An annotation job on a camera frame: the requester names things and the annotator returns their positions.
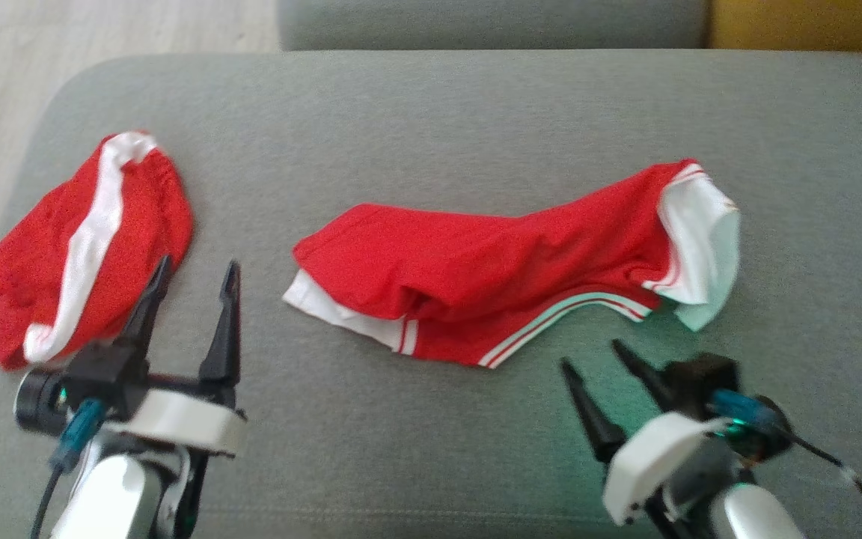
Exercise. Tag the large yellow sofa back cushion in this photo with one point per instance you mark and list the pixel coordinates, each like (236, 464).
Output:
(812, 22)

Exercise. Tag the red shorts with white stripe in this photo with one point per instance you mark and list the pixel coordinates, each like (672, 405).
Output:
(34, 247)

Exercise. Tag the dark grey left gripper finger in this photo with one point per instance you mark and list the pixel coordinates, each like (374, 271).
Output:
(226, 337)
(145, 314)

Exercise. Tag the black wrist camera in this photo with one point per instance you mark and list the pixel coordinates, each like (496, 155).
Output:
(34, 404)
(700, 382)

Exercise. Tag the red and white basketball jersey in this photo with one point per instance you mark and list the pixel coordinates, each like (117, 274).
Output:
(476, 262)

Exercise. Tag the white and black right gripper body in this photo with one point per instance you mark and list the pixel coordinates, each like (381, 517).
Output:
(652, 464)

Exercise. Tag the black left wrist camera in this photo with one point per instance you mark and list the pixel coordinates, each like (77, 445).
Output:
(34, 404)

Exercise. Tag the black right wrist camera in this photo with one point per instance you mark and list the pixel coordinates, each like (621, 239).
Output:
(700, 382)

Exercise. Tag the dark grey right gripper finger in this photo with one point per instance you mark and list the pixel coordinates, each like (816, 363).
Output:
(592, 419)
(644, 374)

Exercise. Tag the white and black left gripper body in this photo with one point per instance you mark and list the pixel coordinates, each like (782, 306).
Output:
(176, 419)

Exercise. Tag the large grey sofa seat cushion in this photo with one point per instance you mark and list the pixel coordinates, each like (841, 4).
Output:
(431, 135)

